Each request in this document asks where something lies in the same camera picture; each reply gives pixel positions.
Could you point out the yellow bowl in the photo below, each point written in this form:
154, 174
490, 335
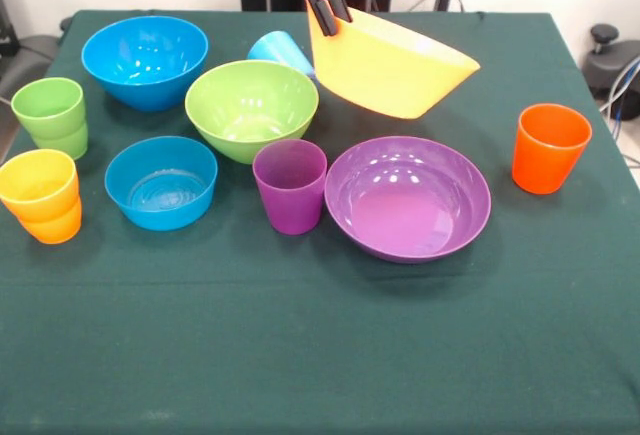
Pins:
390, 80

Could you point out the blue cup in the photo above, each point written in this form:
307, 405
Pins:
280, 50

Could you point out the black plug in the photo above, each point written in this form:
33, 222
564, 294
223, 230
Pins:
441, 1

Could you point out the green bowl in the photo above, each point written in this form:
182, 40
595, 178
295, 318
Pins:
250, 105

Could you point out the large blue bowl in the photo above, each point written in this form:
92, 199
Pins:
145, 82

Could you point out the purple cup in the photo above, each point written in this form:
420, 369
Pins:
290, 205

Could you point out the purple bowl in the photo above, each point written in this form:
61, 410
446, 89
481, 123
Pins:
407, 215

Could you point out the black table clamp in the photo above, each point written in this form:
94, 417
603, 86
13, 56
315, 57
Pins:
65, 24

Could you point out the small blue bowl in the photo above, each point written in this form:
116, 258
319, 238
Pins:
160, 215

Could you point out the red-orange cup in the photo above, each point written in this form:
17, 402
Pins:
547, 165

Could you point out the black stand with knob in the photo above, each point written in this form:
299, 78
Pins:
605, 35

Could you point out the green cup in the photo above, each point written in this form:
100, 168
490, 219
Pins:
47, 120
67, 147

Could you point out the dark equipment box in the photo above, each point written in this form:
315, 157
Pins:
6, 30

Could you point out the dark green table cloth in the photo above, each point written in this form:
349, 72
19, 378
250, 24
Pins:
320, 330

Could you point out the yellow cup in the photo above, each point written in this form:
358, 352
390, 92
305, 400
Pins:
37, 202

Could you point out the orange cup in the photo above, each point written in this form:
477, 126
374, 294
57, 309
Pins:
52, 232

